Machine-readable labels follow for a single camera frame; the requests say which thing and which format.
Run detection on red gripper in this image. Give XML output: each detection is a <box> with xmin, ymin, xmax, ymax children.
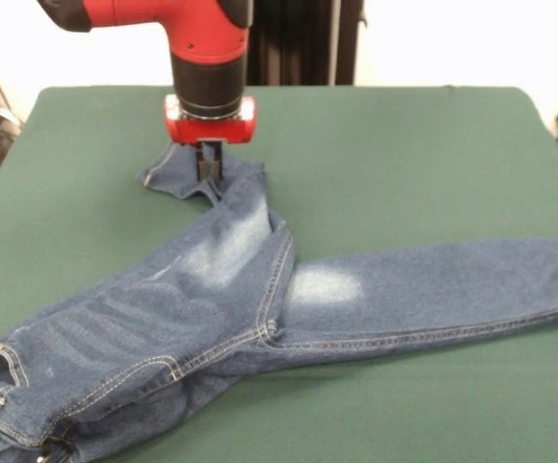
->
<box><xmin>163</xmin><ymin>94</ymin><xmax>259</xmax><ymax>183</ymax></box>

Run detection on blue denim jeans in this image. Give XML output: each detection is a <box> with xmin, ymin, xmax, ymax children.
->
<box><xmin>0</xmin><ymin>139</ymin><xmax>558</xmax><ymax>463</ymax></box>

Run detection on dark green table cloth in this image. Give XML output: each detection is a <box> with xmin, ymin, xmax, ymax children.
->
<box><xmin>0</xmin><ymin>84</ymin><xmax>558</xmax><ymax>463</ymax></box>

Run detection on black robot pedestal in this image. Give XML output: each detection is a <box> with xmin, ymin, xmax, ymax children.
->
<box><xmin>247</xmin><ymin>0</ymin><xmax>367</xmax><ymax>87</ymax></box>

